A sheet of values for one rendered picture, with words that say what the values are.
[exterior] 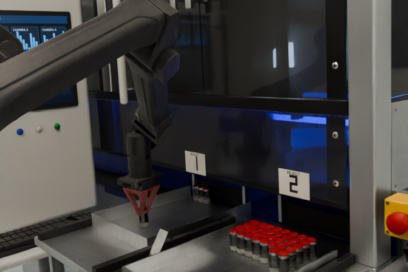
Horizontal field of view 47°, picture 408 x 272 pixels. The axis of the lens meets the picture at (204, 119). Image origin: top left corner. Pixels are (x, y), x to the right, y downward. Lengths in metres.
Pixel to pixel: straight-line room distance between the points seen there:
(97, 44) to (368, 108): 0.54
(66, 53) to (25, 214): 1.09
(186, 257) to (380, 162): 0.45
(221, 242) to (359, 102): 0.45
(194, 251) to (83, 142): 0.72
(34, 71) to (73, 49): 0.06
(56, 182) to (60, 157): 0.08
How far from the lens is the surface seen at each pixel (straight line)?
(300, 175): 1.05
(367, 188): 0.97
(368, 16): 0.93
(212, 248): 1.09
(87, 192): 1.68
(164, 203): 1.42
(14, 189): 1.58
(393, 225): 0.92
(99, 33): 0.60
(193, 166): 1.31
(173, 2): 1.22
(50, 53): 0.56
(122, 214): 1.34
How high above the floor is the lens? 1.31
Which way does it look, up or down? 8 degrees down
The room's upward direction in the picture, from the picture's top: 3 degrees counter-clockwise
